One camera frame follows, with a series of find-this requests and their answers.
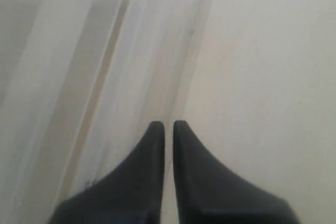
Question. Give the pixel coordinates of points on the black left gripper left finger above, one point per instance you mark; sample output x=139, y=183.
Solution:
x=131, y=193

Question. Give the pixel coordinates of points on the white translucent drawer cabinet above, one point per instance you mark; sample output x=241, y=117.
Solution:
x=80, y=80

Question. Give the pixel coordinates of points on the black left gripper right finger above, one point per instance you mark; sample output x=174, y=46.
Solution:
x=209, y=192

